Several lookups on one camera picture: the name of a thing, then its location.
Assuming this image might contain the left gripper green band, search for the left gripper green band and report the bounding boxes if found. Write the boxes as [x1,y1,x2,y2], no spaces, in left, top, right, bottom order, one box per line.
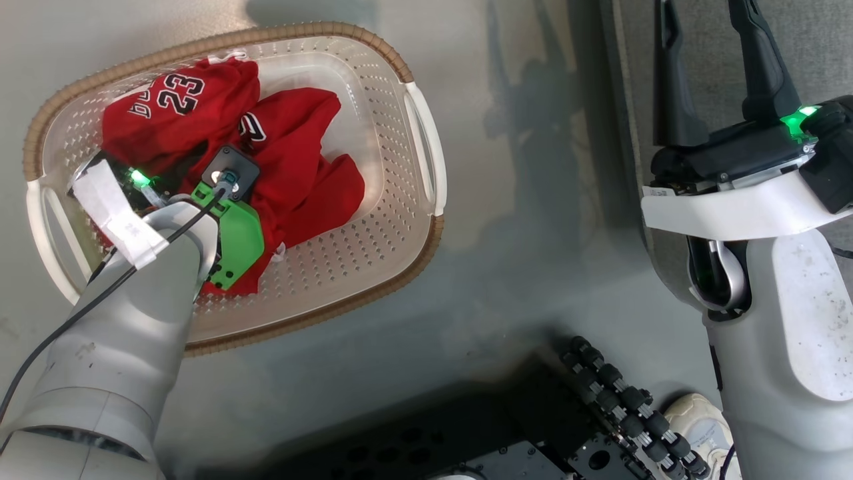
[70,152,266,291]

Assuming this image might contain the red basketball jersey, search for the red basketball jersey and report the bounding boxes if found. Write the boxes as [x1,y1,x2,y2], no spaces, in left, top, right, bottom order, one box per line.
[200,87,367,296]

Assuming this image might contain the white sneaker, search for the white sneaker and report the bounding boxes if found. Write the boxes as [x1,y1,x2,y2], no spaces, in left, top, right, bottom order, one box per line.
[661,392,735,480]

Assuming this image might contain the white plastic laundry basket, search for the white plastic laundry basket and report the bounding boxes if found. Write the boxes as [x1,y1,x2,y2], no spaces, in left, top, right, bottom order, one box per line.
[23,21,447,357]

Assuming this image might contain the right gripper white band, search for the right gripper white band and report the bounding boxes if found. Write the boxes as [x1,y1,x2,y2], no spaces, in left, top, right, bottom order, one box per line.
[641,0,835,240]

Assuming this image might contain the black roller wheel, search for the black roller wheel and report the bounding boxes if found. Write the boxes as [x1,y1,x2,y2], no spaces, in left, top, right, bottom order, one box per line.
[561,335,712,480]

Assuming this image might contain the white tape strip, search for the white tape strip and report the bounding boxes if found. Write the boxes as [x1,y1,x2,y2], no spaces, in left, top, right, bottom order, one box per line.
[72,160,169,269]

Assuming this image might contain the grey fabric sofa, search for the grey fabric sofa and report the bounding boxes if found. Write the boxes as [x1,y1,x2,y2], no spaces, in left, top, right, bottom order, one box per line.
[600,0,853,144]

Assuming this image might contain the red jersey number 23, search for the red jersey number 23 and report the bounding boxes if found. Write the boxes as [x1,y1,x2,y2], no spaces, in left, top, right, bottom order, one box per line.
[101,57,261,177]

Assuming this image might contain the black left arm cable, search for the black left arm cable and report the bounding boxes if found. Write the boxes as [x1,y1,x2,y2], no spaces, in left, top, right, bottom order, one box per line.
[0,170,239,422]

